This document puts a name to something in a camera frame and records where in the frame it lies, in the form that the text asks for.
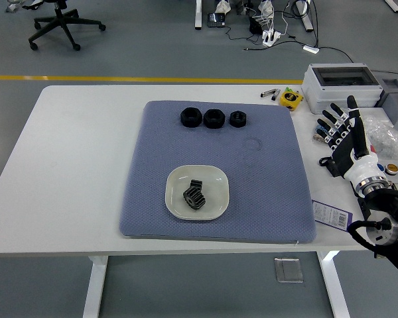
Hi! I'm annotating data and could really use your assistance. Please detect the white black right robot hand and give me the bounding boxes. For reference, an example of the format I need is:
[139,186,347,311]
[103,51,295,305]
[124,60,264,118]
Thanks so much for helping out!
[316,95,387,184]

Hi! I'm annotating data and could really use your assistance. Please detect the large black gear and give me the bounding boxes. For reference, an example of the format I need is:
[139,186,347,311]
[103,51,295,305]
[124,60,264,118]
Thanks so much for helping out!
[182,186,207,211]

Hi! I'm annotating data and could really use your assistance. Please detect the flat white box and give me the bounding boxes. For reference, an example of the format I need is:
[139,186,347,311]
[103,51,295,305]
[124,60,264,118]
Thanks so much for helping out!
[355,107,391,122]

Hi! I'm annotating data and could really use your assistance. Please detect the grey plastic box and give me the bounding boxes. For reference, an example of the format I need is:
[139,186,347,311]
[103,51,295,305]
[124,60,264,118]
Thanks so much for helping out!
[374,73,398,122]

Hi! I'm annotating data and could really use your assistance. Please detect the small black hex nut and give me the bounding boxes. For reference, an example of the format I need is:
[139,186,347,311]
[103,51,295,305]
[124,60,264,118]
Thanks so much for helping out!
[229,111,248,128]

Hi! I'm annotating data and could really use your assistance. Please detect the large black hex nut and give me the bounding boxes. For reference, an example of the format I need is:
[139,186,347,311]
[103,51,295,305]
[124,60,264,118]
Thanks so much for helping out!
[180,107,202,129]
[203,108,226,130]

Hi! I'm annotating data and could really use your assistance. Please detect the bag of blue resistors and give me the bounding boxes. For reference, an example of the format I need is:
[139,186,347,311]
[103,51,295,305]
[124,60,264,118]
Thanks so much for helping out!
[310,114,336,144]

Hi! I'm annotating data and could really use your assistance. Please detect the clear bag of white parts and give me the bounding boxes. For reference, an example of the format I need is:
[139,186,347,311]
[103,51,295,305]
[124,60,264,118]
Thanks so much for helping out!
[363,115,398,158]

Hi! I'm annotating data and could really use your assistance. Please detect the purple white label card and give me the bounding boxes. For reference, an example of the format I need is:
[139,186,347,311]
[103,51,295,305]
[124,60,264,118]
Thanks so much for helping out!
[311,199,354,232]

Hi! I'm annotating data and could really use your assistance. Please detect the yellow tape measure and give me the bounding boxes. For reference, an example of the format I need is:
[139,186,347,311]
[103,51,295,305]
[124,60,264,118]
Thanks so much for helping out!
[279,91,305,112]

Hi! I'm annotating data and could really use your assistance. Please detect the silver black pen tool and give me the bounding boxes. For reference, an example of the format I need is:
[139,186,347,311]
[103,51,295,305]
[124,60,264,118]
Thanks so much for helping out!
[260,88,281,101]

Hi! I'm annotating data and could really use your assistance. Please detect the clear plastic floor plate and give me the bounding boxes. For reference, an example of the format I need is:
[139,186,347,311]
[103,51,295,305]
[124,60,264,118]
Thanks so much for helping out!
[273,256,304,284]

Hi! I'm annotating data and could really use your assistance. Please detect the white table leg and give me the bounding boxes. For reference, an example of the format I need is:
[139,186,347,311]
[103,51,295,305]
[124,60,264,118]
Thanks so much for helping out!
[316,250,351,318]
[82,255,109,318]

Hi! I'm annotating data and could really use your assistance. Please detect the white square plate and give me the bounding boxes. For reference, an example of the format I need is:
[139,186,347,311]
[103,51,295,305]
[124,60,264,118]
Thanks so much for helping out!
[166,163,232,221]

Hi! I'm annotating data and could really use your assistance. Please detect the white power strip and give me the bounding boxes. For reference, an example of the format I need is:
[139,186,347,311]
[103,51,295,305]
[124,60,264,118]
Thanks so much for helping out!
[262,30,283,46]

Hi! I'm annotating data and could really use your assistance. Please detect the black power adapter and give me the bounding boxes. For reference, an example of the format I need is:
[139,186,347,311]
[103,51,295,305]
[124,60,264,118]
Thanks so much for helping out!
[249,16,265,34]

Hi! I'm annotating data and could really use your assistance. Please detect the black handheld terminal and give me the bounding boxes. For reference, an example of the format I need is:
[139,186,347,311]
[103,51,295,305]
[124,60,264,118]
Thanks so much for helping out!
[207,12,227,28]

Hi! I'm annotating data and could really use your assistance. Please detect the blue-grey textured mat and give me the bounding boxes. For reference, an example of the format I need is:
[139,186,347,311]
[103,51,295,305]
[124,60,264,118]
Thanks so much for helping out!
[119,100,318,245]

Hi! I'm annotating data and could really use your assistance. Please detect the black office chair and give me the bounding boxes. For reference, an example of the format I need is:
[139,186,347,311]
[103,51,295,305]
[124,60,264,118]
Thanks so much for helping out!
[21,0,107,52]

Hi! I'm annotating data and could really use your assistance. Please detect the grey electrical enclosure box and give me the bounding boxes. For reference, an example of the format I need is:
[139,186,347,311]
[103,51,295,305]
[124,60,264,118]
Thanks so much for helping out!
[300,62,385,115]

